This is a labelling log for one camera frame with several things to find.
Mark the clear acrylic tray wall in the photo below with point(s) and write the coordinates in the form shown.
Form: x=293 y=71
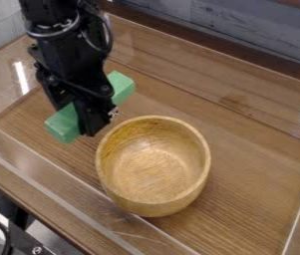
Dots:
x=72 y=208

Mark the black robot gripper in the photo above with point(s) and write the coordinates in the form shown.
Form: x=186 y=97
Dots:
x=70 y=71

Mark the brown wooden bowl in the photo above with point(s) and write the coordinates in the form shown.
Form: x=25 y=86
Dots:
x=152 y=163

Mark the green rectangular block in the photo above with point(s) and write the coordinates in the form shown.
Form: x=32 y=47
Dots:
x=62 y=123

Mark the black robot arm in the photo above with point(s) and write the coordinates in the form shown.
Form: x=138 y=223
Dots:
x=62 y=15

